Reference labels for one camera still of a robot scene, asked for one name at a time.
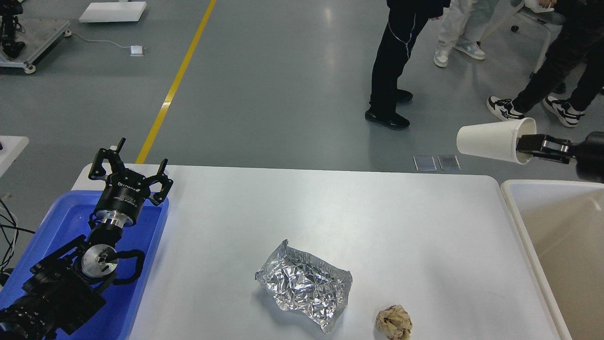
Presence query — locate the crumpled aluminium foil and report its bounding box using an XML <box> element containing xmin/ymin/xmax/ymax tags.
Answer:
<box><xmin>254</xmin><ymin>239</ymin><xmax>353</xmax><ymax>334</ymax></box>

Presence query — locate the metal floor plate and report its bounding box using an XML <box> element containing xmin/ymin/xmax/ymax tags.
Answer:
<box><xmin>437</xmin><ymin>155</ymin><xmax>461</xmax><ymax>171</ymax></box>
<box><xmin>413</xmin><ymin>155</ymin><xmax>436</xmax><ymax>172</ymax></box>

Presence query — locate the beige plastic bin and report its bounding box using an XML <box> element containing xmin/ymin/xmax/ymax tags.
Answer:
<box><xmin>501</xmin><ymin>180</ymin><xmax>604</xmax><ymax>340</ymax></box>

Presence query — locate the crumpled brown paper ball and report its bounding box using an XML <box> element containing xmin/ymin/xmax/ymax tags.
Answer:
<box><xmin>375</xmin><ymin>304</ymin><xmax>413</xmax><ymax>340</ymax></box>

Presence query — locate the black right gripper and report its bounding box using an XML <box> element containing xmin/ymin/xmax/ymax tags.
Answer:
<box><xmin>516</xmin><ymin>132</ymin><xmax>604</xmax><ymax>183</ymax></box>

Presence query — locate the white paper cup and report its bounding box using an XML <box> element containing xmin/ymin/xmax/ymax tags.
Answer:
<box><xmin>456</xmin><ymin>118</ymin><xmax>537</xmax><ymax>164</ymax></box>

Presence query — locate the left metal floor plate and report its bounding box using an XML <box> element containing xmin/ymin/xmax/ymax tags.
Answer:
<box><xmin>413</xmin><ymin>155</ymin><xmax>436</xmax><ymax>172</ymax></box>

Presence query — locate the person in white trousers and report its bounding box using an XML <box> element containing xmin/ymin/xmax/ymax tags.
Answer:
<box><xmin>433</xmin><ymin>0</ymin><xmax>499</xmax><ymax>68</ymax></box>

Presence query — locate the black cables bundle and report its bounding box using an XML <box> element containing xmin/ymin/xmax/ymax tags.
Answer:
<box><xmin>0</xmin><ymin>198</ymin><xmax>36</xmax><ymax>284</ymax></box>

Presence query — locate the white flat board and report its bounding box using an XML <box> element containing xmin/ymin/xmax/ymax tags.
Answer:
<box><xmin>78</xmin><ymin>1</ymin><xmax>147</xmax><ymax>23</ymax></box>

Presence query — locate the right metal floor plate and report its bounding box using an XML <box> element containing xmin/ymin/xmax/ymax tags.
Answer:
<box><xmin>437</xmin><ymin>155</ymin><xmax>461</xmax><ymax>171</ymax></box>

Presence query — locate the person in black coat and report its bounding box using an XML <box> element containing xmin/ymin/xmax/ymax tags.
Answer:
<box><xmin>365</xmin><ymin>0</ymin><xmax>451</xmax><ymax>131</ymax></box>

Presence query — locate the person in black trousers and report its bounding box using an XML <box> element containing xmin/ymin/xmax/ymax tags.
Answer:
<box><xmin>486</xmin><ymin>0</ymin><xmax>604</xmax><ymax>128</ymax></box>

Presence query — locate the blue plastic tray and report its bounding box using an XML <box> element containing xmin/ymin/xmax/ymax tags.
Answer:
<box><xmin>0</xmin><ymin>190</ymin><xmax>170</xmax><ymax>340</ymax></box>

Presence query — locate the white chair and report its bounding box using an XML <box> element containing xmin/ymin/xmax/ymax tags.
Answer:
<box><xmin>478</xmin><ymin>0</ymin><xmax>565</xmax><ymax>78</ymax></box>

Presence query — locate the white power adapter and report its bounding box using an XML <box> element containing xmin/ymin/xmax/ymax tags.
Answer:
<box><xmin>130</xmin><ymin>45</ymin><xmax>144</xmax><ymax>57</ymax></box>

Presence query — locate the white side table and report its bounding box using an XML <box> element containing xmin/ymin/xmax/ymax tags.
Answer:
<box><xmin>0</xmin><ymin>136</ymin><xmax>30</xmax><ymax>177</ymax></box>

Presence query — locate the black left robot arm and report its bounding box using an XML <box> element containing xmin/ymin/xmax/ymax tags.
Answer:
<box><xmin>1</xmin><ymin>138</ymin><xmax>173</xmax><ymax>340</ymax></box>

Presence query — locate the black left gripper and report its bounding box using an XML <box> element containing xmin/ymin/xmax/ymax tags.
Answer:
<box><xmin>88</xmin><ymin>138</ymin><xmax>174</xmax><ymax>227</ymax></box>

